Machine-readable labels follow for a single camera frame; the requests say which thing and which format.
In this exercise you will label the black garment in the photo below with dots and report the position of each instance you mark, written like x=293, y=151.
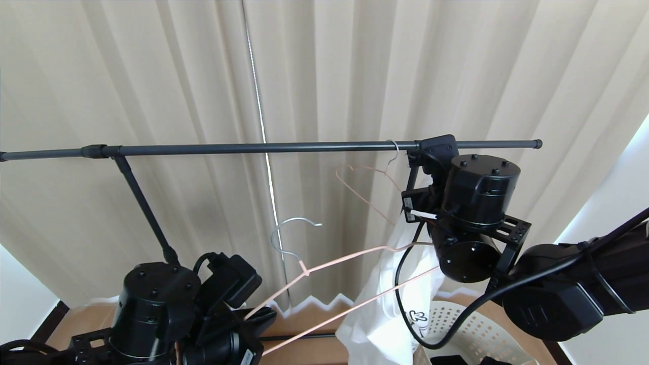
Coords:
x=446, y=361

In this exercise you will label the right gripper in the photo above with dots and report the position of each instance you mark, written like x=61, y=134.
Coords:
x=423, y=203

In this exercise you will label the pink clothes hanger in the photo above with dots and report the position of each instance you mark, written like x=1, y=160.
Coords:
x=397, y=149
x=305, y=272

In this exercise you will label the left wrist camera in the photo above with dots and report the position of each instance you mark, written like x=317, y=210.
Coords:
x=233, y=279

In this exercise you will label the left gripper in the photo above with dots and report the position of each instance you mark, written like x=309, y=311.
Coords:
x=223, y=350

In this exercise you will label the black clothes rack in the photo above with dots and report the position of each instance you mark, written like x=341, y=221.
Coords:
x=203, y=149

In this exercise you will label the beige curtain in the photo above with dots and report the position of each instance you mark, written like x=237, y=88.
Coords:
x=152, y=76

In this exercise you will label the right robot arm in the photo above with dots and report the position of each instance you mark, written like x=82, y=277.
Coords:
x=476, y=192

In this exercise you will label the white laundry basket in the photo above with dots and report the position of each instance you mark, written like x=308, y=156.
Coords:
x=481, y=329

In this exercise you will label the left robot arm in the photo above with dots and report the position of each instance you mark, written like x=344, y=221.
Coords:
x=152, y=304

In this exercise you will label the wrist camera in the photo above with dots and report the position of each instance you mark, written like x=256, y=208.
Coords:
x=233, y=279
x=438, y=149

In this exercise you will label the white printed t-shirt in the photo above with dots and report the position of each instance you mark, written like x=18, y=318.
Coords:
x=380, y=324

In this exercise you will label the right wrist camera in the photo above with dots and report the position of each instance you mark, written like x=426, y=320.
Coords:
x=438, y=149

